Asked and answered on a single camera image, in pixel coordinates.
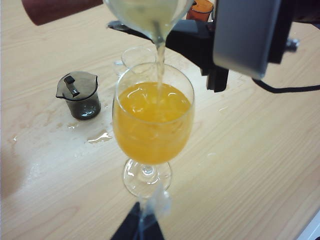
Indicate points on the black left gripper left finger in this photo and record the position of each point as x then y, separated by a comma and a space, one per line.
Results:
127, 225

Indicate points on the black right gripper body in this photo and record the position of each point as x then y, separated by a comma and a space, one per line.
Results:
217, 80

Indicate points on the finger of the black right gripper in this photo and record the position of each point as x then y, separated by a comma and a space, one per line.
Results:
190, 45

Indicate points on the grey smoked measuring cup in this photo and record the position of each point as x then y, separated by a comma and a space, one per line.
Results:
82, 100

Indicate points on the amber measuring cup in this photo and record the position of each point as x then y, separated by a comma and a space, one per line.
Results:
200, 10

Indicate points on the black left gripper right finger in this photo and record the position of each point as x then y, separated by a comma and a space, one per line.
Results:
158, 205

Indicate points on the wine glass with orange juice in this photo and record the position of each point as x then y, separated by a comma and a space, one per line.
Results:
152, 125

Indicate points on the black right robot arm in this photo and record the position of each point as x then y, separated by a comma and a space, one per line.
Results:
307, 12

